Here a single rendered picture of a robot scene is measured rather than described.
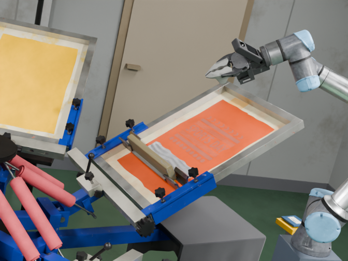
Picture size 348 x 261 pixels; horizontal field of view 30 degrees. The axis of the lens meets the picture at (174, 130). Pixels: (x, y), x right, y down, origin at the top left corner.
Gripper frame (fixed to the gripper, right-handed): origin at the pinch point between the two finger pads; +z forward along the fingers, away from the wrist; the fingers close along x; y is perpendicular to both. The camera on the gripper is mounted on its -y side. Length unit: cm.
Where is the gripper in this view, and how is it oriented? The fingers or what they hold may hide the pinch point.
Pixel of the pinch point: (208, 73)
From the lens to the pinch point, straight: 214.1
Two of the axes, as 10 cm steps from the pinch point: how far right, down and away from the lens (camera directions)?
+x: -2.2, -7.6, 6.1
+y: 2.8, 5.4, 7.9
